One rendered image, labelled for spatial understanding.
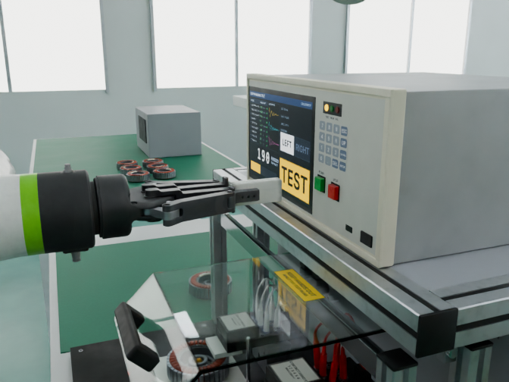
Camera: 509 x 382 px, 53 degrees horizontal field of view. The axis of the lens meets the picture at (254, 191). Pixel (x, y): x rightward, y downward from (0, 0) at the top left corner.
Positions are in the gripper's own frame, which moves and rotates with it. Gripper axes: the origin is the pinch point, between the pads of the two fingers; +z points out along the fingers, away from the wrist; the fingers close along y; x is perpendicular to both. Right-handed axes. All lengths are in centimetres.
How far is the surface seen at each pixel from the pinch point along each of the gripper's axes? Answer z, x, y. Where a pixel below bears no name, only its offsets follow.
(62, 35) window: -10, 31, -468
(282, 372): 2.9, -26.0, 3.1
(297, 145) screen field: 9.7, 4.3, -7.8
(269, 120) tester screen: 9.7, 6.7, -18.6
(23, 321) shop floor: -49, -119, -207
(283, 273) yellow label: 3.5, -11.5, 1.8
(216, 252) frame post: 5.9, -23.9, -38.0
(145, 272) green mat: -4, -43, -77
